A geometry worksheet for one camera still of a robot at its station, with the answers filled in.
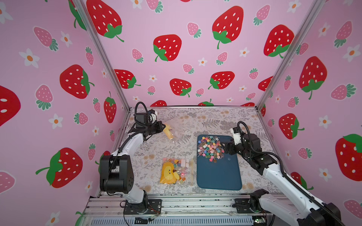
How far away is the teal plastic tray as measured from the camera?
32.1 inches

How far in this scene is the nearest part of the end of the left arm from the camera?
2.20 feet

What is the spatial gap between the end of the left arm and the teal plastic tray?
0.34 meters
